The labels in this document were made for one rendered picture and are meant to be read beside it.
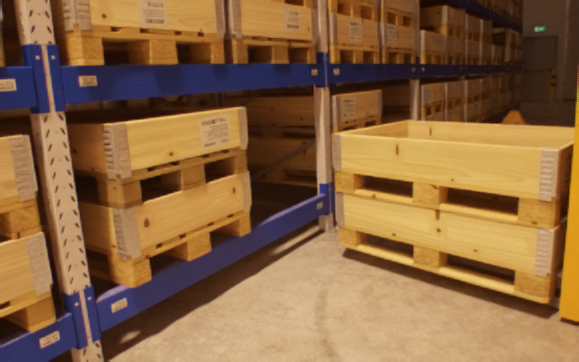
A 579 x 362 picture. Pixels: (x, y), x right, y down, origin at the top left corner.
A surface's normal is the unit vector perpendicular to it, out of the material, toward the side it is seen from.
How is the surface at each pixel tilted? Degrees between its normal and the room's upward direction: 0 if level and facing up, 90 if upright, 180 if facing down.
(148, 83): 90
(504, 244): 90
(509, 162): 90
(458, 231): 90
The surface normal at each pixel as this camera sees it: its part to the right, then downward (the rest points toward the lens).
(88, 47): 0.85, 0.07
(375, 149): -0.70, 0.18
